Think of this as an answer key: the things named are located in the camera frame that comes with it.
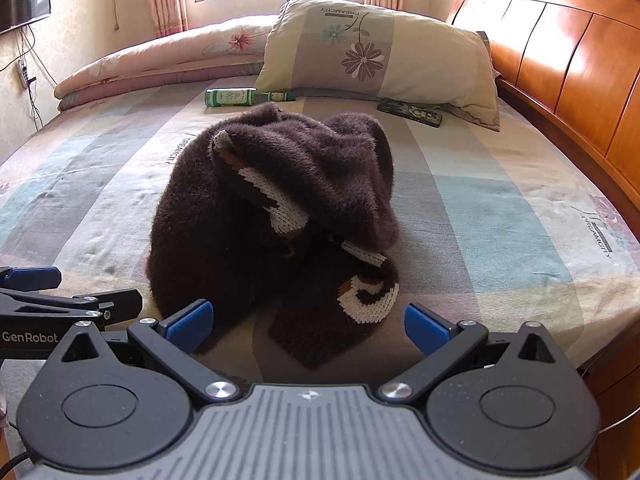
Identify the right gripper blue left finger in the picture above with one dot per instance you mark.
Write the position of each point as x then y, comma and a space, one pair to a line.
167, 347

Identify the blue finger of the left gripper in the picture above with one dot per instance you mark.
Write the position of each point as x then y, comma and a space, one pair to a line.
14, 278

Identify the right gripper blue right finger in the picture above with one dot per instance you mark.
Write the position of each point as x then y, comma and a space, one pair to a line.
445, 345

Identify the dark brown fuzzy sweater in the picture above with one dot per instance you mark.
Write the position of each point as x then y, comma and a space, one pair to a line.
274, 207

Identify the striped pastel bed sheet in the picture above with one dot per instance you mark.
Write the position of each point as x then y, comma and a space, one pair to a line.
497, 226

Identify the dark green patterned packet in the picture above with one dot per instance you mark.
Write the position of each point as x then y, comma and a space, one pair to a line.
422, 114

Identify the green glass bottle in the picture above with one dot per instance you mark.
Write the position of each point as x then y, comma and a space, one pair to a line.
244, 97

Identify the pink floral folded quilt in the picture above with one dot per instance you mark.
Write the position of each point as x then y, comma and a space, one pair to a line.
227, 49

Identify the floral cream pillow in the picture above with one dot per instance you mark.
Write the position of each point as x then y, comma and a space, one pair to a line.
339, 45

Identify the orange wooden headboard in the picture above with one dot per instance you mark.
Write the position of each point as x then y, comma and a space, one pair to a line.
571, 67

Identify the white wall power strip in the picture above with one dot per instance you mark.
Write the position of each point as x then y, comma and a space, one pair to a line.
22, 71

